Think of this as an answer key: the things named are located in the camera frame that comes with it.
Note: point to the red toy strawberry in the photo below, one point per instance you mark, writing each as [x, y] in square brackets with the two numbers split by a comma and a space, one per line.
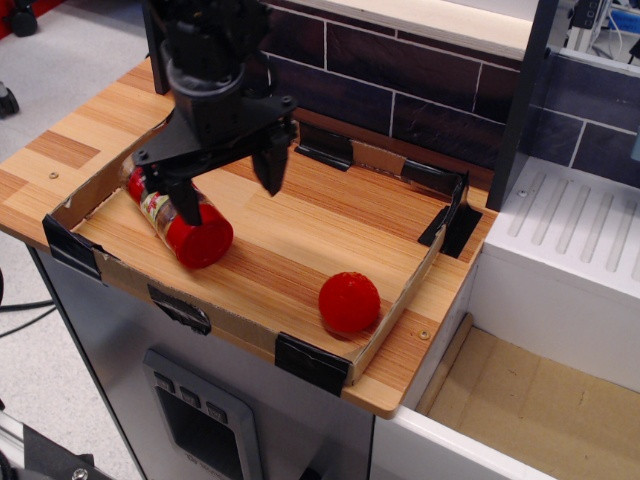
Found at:
[349, 302]

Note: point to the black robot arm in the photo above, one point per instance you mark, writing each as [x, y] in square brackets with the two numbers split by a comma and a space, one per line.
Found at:
[207, 55]

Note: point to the cardboard fence with black tape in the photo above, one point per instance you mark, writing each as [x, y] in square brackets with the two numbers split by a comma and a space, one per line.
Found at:
[265, 289]

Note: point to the black caster wheel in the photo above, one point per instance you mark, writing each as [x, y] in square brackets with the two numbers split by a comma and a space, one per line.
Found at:
[8, 102]

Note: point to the dark grey shelf post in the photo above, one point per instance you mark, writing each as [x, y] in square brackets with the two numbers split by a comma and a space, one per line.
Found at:
[507, 168]

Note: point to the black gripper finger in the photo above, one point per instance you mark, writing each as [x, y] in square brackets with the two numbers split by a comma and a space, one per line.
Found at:
[269, 163]
[185, 199]

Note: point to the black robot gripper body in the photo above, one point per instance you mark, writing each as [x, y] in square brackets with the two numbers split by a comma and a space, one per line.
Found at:
[213, 124]

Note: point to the basil bottle red cap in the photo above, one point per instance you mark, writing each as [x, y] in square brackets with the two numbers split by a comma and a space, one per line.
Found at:
[194, 246]

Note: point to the grey dishwasher control panel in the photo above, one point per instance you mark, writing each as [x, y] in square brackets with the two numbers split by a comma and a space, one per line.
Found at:
[213, 428]

